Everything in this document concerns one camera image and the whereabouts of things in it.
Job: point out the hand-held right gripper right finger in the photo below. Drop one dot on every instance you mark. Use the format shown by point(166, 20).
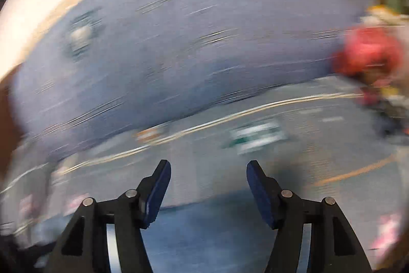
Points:
point(260, 194)

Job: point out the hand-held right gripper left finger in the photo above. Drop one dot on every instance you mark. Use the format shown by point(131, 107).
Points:
point(157, 194)

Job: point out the grey printed bed sheet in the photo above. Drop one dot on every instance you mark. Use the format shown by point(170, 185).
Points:
point(207, 151)

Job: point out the blue plaid pillow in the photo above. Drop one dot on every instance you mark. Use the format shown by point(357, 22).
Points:
point(191, 52)

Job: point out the brown wooden headboard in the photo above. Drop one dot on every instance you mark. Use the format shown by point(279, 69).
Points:
point(5, 122)

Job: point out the red plastic bag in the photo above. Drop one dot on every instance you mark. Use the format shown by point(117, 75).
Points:
point(367, 49)

